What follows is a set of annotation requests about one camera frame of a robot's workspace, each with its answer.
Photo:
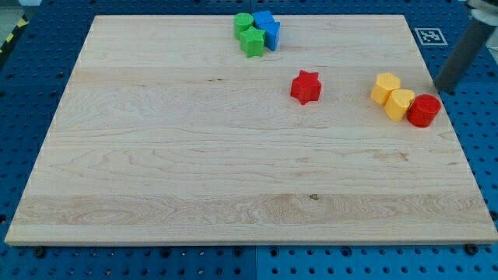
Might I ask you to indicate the wooden board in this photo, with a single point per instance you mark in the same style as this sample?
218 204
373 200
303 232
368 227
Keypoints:
167 134

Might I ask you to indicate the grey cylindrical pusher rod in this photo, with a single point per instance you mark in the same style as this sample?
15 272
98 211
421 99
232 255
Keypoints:
464 53

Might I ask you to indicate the yellow heart block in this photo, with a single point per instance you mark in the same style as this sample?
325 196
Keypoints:
398 103

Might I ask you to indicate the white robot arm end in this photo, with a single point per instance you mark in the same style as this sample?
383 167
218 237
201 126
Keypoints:
484 11

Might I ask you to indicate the red cylinder block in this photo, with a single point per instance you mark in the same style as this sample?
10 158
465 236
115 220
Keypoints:
423 110

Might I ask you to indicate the yellow hexagon block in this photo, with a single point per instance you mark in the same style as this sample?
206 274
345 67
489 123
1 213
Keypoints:
384 84

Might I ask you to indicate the green star block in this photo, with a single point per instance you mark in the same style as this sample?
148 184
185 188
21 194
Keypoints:
252 42

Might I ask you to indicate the white fiducial marker tag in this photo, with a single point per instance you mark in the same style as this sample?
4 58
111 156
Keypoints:
429 36

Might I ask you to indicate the red star block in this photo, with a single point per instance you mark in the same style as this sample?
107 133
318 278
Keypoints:
306 87

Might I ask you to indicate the blue cube block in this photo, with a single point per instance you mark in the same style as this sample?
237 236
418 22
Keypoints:
262 17

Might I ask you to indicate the blue triangle block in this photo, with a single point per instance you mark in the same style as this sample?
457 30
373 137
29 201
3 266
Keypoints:
271 34

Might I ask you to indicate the green cylinder block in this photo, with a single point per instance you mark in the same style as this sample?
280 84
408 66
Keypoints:
241 22

